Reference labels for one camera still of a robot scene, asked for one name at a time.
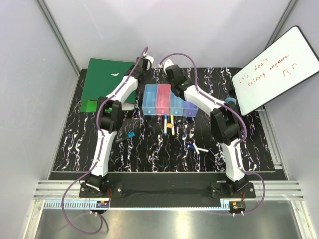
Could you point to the light blue bin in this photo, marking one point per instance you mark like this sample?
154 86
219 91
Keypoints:
150 99

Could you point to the teal blue bin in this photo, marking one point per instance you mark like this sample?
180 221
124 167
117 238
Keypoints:
176 105

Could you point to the purple bin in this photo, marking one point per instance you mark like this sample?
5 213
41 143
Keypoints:
189 109

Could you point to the pink bin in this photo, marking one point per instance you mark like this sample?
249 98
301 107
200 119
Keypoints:
163 99

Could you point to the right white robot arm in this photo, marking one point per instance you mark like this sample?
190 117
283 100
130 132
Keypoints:
226 125

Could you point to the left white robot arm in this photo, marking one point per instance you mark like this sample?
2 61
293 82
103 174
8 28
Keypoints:
109 120

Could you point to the blue capped white marker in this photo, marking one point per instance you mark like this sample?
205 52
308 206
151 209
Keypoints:
165 124

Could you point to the yellow capped white marker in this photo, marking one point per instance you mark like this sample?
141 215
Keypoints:
172 123

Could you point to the black marble mat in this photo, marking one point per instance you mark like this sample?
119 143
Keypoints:
151 150

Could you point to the blue sharpener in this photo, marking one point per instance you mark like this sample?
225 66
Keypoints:
131 134

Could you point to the white marker pen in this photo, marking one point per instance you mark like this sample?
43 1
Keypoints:
198 149

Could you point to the white board with writing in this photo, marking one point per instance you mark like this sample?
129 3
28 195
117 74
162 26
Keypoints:
284 64

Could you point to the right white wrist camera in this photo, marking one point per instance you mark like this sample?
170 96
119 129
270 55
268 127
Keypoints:
165 64

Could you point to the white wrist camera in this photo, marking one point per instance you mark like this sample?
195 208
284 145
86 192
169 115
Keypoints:
149 60
165 64

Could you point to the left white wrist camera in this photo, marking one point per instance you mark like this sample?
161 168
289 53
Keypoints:
149 60

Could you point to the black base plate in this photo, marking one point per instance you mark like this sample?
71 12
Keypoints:
166 190

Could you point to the aluminium frame rail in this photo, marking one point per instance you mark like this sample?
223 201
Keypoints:
58 35

